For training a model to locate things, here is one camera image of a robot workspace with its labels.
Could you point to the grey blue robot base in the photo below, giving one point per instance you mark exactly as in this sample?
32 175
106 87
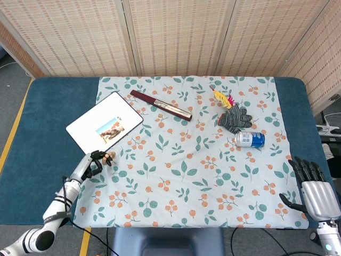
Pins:
170 241

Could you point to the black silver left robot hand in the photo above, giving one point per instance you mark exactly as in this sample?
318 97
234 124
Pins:
84 166

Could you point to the woven bamboo folding screen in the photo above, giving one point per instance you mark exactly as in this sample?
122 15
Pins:
175 34

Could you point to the colourful feather shuttlecock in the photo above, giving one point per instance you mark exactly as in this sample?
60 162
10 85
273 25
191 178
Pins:
222 98

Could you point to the blue and silver drink can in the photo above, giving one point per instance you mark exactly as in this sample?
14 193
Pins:
250 139

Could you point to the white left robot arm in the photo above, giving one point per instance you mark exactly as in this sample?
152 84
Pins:
57 210

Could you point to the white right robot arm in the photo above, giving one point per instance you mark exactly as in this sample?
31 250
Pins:
327 237

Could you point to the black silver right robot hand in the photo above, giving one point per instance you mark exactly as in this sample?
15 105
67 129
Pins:
318 198

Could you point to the folded dark red fan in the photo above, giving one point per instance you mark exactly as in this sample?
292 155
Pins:
149 99

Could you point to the white board with black edge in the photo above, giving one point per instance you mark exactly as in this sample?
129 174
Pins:
88 125

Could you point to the floral orange fruit tablecloth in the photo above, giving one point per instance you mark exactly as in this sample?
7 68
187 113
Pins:
181 181

